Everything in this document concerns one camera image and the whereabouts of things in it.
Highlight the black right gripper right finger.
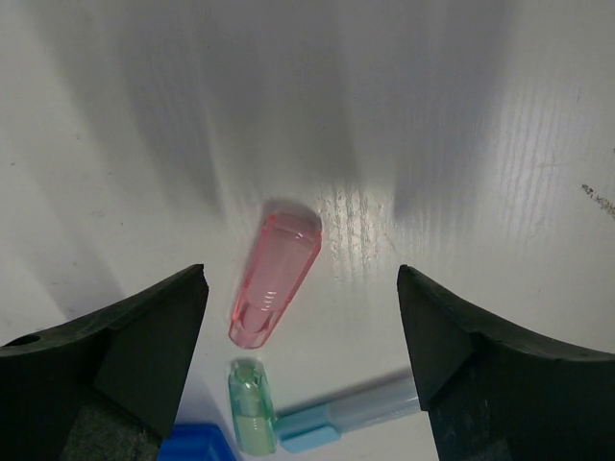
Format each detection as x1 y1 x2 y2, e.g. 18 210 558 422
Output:
397 266 614 460

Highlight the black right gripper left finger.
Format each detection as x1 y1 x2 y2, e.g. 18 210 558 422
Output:
1 264 209 460

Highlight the blue compartment tray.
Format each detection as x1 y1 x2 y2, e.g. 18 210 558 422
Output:
157 424 236 461

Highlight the green highlighter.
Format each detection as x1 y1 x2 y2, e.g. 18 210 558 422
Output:
228 358 278 457

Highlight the light blue highlighter right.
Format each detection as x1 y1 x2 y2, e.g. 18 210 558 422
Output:
275 376 420 453

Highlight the pink highlighter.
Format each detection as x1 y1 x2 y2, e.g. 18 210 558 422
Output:
229 201 322 350

